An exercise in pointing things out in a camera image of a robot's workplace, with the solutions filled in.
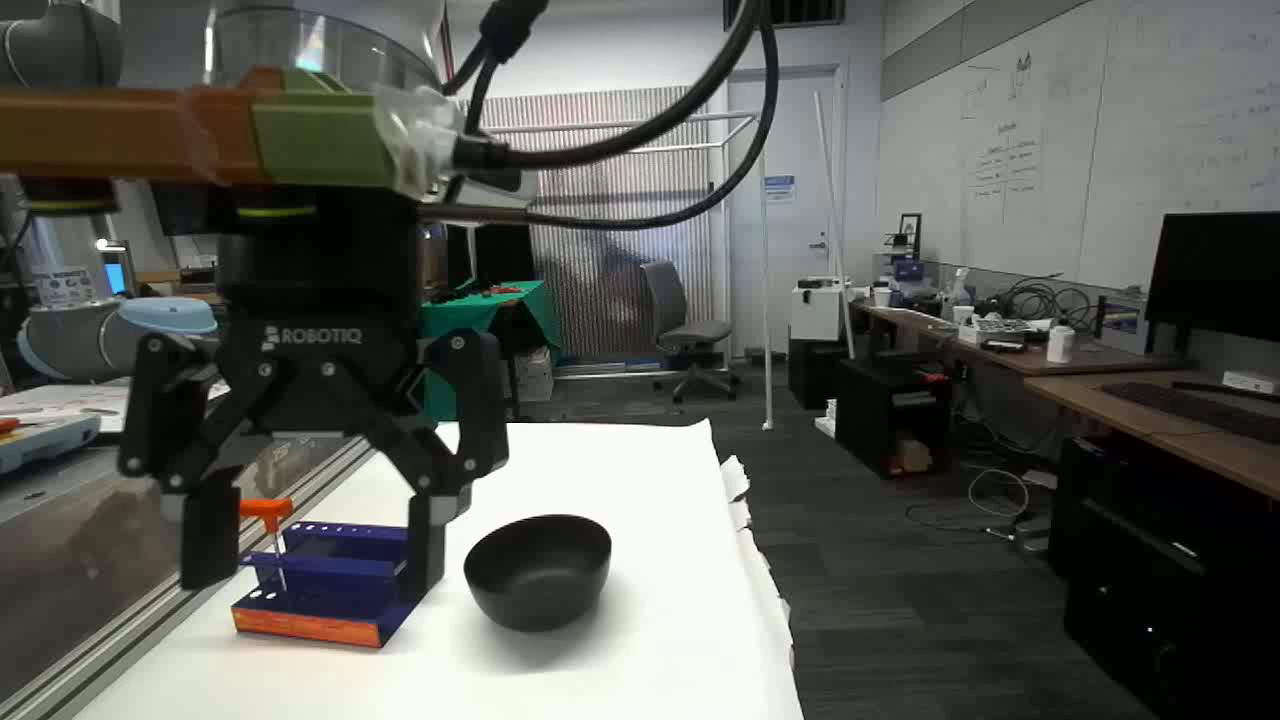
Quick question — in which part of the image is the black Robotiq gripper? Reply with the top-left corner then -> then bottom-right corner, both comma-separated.
116,191 -> 518,593

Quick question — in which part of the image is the orange screwdriver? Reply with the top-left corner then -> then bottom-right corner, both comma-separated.
236,491 -> 299,601

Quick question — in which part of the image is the blue orange screwdriver holder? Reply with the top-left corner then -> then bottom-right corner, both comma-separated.
230,516 -> 427,650

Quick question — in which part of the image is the black bowl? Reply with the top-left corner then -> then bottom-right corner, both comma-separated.
461,510 -> 617,634

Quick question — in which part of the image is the green cloth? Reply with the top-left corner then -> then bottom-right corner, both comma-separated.
416,274 -> 570,430

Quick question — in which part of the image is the white paper sheet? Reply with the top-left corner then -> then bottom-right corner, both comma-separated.
0,375 -> 136,436

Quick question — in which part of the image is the grey partition panel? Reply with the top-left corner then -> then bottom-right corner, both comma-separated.
480,85 -> 720,368

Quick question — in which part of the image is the white table cloth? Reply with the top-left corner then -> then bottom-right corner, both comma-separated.
78,414 -> 807,720

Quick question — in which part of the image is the grey office chair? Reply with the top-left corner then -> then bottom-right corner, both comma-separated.
636,255 -> 745,405

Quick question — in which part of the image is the white box printer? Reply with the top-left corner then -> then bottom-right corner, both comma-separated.
784,270 -> 853,348

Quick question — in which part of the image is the white door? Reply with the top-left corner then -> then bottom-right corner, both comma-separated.
723,64 -> 853,359

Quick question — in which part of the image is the black low cabinet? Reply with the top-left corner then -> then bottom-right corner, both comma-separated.
831,352 -> 962,484

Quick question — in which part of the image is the black lab device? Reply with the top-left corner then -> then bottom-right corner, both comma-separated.
879,206 -> 942,303

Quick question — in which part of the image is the ceiling air vent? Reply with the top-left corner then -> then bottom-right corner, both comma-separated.
720,0 -> 853,32

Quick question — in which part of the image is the white spray bottle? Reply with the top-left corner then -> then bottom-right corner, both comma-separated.
949,263 -> 982,332

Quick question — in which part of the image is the long wooden desk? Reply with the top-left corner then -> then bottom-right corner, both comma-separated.
850,301 -> 1186,383

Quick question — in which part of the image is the wooden desk with black base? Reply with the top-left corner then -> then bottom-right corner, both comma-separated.
1022,364 -> 1280,720

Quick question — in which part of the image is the black computer monitor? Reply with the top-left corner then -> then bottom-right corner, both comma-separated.
1142,206 -> 1280,359

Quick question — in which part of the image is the metal table rail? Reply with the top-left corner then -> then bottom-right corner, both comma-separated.
0,436 -> 379,720

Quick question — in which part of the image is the orange green camera mount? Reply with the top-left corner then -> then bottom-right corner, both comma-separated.
0,67 -> 464,201

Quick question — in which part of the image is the silver metal frame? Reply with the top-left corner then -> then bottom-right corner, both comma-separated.
480,109 -> 780,430

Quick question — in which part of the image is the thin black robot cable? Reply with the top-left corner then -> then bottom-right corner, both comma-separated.
523,17 -> 784,235

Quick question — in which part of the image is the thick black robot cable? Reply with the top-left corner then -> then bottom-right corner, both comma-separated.
436,0 -> 772,175

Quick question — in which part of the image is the yellow floor cable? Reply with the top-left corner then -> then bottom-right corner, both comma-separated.
962,465 -> 1041,541

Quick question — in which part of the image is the wall whiteboard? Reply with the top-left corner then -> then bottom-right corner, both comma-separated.
871,0 -> 1280,297

